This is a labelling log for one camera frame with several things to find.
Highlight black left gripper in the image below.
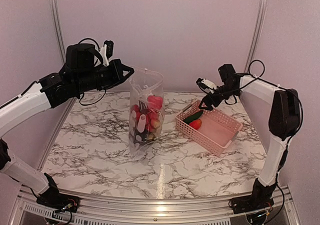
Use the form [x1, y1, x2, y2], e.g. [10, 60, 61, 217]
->
[74, 58, 134, 94]

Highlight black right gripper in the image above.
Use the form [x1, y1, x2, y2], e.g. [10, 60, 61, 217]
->
[198, 83, 238, 111]

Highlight green cucumber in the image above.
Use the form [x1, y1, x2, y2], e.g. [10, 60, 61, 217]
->
[183, 110, 204, 124]

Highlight orange red mango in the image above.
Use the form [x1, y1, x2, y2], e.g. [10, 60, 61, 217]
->
[189, 119, 202, 130]

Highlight red apple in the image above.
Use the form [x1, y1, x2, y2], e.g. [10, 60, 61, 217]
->
[147, 95, 164, 111]

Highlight clear pink zip top bag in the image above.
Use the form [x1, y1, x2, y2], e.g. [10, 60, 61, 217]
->
[128, 67, 165, 156]

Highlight dark purple eggplant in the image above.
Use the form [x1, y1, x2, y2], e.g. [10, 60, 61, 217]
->
[130, 100, 156, 146]

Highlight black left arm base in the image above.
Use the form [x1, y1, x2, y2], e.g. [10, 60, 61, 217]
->
[36, 185, 80, 213]

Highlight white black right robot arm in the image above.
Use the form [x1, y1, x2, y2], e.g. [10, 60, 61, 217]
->
[196, 72, 303, 187]

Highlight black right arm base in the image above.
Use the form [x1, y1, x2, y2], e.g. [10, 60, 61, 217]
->
[228, 179, 277, 214]

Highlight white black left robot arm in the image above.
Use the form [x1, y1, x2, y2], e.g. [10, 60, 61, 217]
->
[0, 59, 135, 208]

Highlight pink perforated plastic basket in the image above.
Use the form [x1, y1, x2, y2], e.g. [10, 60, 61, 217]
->
[175, 99, 243, 156]

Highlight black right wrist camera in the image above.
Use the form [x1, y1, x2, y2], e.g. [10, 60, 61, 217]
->
[218, 64, 236, 84]

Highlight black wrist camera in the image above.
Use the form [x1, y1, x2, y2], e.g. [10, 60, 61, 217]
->
[65, 43, 103, 73]
[218, 64, 236, 84]

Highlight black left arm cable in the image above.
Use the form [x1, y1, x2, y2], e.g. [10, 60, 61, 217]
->
[76, 37, 111, 107]

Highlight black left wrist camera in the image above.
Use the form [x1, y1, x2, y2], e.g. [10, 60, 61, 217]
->
[65, 43, 103, 73]

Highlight aluminium frame post left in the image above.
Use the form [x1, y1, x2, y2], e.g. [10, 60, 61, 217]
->
[49, 0, 66, 64]

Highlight aluminium frame post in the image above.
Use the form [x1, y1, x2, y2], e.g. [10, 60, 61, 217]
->
[49, 0, 66, 64]
[244, 0, 268, 72]

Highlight aluminium frame post right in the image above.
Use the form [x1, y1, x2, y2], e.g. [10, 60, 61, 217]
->
[244, 0, 268, 72]

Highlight aluminium front rail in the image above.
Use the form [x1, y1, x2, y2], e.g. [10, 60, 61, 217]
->
[7, 183, 301, 225]

